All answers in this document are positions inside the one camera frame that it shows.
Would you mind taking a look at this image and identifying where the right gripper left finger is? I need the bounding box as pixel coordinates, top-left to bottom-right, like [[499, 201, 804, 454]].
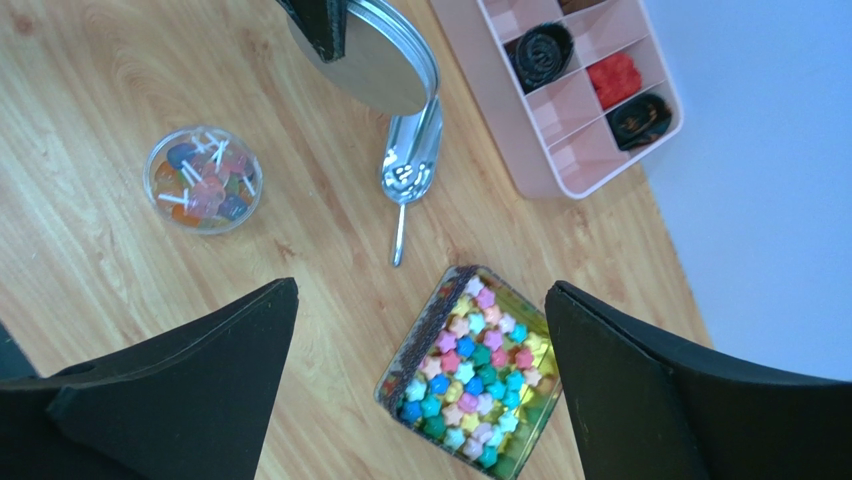
[[1, 278, 299, 479]]

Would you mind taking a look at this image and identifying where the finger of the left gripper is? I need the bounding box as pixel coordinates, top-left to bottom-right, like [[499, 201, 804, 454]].
[[277, 0, 348, 63]]

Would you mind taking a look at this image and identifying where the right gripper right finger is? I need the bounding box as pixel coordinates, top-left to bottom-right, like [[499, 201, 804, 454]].
[[545, 281, 851, 479]]

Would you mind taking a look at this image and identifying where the white jar lid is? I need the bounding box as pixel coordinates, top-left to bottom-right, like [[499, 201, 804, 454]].
[[288, 1, 440, 116]]

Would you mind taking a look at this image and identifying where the silver metal scoop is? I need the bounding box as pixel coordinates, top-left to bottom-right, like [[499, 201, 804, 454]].
[[379, 97, 443, 267]]

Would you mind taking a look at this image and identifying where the green tin of star candies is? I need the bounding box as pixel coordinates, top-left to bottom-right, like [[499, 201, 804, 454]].
[[374, 265, 562, 479]]

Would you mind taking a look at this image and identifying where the clear glass jar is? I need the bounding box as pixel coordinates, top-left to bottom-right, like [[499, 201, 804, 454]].
[[143, 124, 264, 235]]

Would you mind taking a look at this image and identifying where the pink divided organizer box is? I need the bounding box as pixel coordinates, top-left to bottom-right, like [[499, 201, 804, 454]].
[[433, 0, 683, 200]]

